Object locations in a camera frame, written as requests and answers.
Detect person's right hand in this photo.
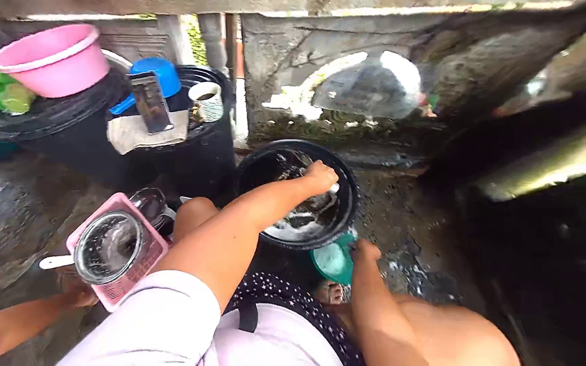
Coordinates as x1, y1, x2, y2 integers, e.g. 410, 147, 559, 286
351, 239, 382, 262

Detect person's left hand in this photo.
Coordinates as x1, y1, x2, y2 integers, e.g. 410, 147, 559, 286
303, 160, 340, 197

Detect teal plastic bowl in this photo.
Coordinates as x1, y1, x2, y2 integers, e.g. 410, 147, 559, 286
311, 232, 359, 286

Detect person's right forearm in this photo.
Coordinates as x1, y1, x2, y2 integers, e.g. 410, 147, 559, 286
350, 254, 430, 366

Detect person's left forearm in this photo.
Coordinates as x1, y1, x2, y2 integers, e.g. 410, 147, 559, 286
152, 175, 320, 315

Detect large black round basin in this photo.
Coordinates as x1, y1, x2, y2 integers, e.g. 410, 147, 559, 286
236, 139, 361, 250

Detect person's legs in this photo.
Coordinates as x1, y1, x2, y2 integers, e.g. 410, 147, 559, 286
173, 197, 522, 366

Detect black barrel with lid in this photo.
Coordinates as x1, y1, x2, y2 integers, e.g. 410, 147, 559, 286
0, 47, 143, 193
120, 64, 237, 206

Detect white patterned cup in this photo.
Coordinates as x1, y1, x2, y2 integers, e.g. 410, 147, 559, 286
188, 81, 224, 123

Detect dark shiny round bowl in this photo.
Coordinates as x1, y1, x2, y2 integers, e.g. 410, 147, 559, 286
129, 187, 167, 222

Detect pink plastic basket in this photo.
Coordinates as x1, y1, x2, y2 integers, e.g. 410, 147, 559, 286
65, 192, 171, 313

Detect blue plastic dipper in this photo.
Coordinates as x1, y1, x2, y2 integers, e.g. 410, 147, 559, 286
109, 56, 182, 116

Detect beige folded cloth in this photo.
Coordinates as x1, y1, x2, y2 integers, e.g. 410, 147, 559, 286
107, 110, 190, 156

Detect clear bowl with dark rim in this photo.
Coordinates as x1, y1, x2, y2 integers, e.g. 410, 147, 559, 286
74, 210, 143, 285

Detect pink plastic basin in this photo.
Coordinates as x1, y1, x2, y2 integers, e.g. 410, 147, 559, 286
0, 23, 111, 99

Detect white handle utensil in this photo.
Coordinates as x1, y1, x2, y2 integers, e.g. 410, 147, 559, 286
39, 255, 75, 270

